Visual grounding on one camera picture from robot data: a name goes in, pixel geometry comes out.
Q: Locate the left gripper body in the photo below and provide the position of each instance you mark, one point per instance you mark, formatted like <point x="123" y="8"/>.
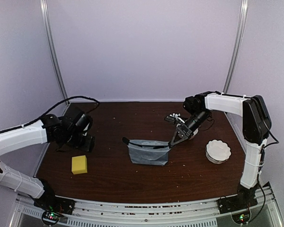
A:
<point x="83" y="145"/>

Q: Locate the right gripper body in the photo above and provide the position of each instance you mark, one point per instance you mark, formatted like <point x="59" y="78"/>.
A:
<point x="183" y="127"/>

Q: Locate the grey drawstring pouch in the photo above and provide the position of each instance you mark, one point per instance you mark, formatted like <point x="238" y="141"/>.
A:
<point x="148" y="152"/>

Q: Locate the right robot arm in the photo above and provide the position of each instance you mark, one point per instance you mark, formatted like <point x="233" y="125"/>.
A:
<point x="255" y="130"/>

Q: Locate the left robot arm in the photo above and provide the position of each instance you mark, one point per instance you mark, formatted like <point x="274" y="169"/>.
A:
<point x="71" y="130"/>

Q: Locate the white round bowl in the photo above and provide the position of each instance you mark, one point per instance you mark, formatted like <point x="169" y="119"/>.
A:
<point x="194" y="134"/>

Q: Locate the yellow sponge block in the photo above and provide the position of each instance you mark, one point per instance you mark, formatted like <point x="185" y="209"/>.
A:
<point x="79" y="165"/>

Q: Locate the white scalloped bowl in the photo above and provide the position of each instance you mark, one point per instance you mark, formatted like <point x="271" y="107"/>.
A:
<point x="217" y="151"/>

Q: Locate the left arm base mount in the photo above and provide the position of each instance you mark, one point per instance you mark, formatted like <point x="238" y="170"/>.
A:
<point x="50" y="202"/>

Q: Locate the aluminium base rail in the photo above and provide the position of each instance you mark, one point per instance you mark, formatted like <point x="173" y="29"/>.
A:
<point x="203" y="213"/>

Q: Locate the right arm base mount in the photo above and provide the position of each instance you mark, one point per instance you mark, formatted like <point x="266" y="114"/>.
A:
<point x="242" y="200"/>

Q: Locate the aluminium corner post right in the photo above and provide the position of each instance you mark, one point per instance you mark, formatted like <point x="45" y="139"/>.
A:
<point x="238" y="41"/>

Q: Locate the aluminium corner post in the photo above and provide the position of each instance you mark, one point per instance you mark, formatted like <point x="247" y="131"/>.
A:
<point x="238" y="41"/>
<point x="53" y="54"/>

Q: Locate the aluminium corner post left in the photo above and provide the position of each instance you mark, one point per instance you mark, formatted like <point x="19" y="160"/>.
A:
<point x="53" y="54"/>

